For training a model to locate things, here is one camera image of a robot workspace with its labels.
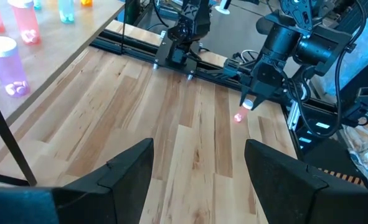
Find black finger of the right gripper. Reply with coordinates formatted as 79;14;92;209
239;86;250;108
250;95;268;111

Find floral patterned cloth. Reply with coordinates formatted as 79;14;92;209
339;108;368;187

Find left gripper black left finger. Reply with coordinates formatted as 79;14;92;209
51;138;155;224

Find purple medicine bottle white cap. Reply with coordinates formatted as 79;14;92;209
0;35;31;98

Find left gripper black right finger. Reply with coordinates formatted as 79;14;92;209
245;139;368;224

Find black aluminium table frame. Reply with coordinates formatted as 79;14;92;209
90;27;368;138

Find wooden shelf with black frame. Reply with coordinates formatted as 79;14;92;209
0;0;127;187

